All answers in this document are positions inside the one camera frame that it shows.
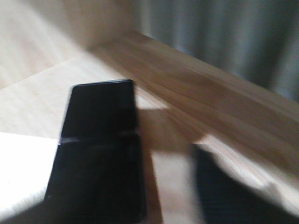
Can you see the light wooden shelf unit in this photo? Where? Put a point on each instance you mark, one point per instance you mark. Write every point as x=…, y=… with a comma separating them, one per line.
x=48, y=46

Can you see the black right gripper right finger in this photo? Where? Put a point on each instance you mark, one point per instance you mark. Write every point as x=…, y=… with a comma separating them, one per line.
x=225, y=201

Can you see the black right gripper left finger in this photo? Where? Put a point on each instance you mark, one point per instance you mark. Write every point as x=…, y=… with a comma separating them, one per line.
x=28, y=212

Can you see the black smartphone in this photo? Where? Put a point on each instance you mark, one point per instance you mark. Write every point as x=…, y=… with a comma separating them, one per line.
x=97, y=174

